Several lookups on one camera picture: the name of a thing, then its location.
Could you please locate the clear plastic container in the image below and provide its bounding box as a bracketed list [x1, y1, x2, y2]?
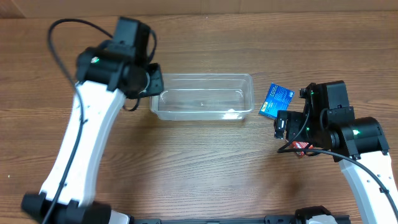
[150, 73, 254, 121]

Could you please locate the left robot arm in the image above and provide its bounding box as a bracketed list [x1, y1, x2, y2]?
[21, 17, 164, 224]

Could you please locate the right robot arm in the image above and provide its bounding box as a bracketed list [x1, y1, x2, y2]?
[274, 81, 397, 223]

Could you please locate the blue lozenge box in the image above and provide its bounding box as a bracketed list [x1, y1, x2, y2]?
[259, 83, 295, 119]

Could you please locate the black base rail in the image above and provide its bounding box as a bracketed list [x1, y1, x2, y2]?
[130, 214, 352, 224]

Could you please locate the red Panadol box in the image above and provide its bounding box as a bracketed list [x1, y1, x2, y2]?
[290, 141, 313, 158]

